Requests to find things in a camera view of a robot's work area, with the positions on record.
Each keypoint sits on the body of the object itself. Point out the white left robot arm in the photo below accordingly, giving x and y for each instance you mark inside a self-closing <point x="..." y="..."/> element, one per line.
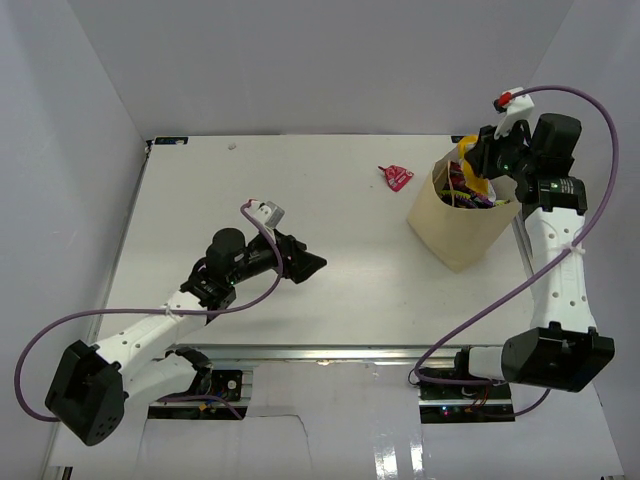
<point x="95" y="385"/>

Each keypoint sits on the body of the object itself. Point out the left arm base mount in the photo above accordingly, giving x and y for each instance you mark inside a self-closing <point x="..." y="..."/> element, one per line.
<point x="216" y="395"/>

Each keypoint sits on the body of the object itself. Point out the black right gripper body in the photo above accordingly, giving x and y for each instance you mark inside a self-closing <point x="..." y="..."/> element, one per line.
<point x="510" y="157"/>

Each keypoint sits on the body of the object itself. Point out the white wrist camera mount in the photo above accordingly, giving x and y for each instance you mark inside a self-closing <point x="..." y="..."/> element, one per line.
<point x="264" y="215"/>
<point x="515" y="105"/>

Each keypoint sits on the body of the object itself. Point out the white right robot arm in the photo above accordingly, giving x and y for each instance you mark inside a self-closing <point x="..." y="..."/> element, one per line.
<point x="562" y="348"/>

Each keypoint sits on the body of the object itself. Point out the purple white snack packet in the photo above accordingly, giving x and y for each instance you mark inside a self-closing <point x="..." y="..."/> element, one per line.
<point x="456" y="180"/>

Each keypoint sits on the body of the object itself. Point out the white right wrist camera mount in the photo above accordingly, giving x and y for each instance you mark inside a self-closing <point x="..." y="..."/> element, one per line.
<point x="515" y="105"/>

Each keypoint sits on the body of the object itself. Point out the dark blue chips bag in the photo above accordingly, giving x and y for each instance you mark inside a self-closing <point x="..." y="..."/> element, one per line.
<point x="467" y="200"/>

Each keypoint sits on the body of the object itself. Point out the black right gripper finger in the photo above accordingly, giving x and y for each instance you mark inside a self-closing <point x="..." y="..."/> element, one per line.
<point x="487" y="137"/>
<point x="479" y="157"/>

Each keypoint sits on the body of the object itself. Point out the red candy packet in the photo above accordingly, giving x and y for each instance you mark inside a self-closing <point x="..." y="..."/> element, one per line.
<point x="396" y="176"/>

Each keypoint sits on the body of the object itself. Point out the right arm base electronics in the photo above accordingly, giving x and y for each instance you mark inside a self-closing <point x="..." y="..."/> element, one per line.
<point x="441" y="404"/>

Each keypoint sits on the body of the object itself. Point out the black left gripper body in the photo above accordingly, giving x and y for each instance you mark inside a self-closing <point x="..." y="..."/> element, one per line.
<point x="259" y="258"/>

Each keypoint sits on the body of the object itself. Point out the yellow snack bar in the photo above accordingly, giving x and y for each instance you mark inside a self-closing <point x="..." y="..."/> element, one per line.
<point x="473" y="182"/>

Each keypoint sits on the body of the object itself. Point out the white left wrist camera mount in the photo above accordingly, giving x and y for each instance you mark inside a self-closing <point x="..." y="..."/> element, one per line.
<point x="264" y="215"/>

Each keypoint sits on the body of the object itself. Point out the brown paper bag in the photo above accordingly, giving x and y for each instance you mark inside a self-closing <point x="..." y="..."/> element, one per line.
<point x="459" y="237"/>

